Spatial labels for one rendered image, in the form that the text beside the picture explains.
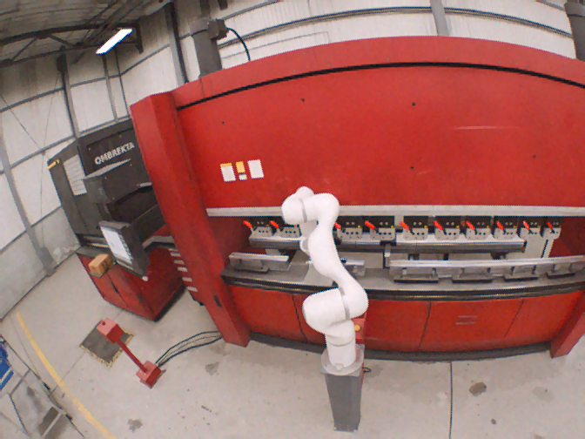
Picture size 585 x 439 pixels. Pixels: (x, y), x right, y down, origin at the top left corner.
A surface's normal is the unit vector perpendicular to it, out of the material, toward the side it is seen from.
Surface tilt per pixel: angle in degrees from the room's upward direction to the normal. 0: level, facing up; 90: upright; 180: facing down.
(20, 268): 90
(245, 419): 0
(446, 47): 90
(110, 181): 90
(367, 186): 90
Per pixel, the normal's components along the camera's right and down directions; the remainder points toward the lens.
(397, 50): -0.33, 0.48
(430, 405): -0.18, -0.88
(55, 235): 0.93, -0.01
